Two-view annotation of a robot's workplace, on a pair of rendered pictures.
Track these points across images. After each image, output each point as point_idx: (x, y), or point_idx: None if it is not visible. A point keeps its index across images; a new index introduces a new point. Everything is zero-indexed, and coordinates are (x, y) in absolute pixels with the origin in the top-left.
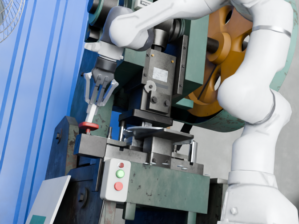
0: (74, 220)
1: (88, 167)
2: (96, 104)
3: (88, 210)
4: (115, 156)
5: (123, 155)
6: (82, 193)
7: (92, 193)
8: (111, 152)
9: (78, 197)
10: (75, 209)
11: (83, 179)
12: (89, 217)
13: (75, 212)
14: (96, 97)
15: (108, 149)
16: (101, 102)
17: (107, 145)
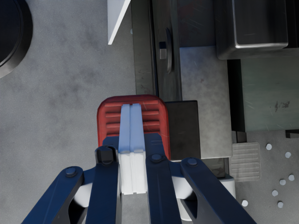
0: (164, 27)
1: (178, 33)
2: (147, 189)
3: (170, 87)
4: (260, 54)
5: (291, 51)
6: (165, 51)
7: (175, 94)
8: (250, 53)
9: (159, 51)
10: (166, 14)
11: (172, 19)
12: (169, 101)
13: (165, 19)
14: (147, 190)
15: (239, 51)
16: (183, 183)
17: (240, 47)
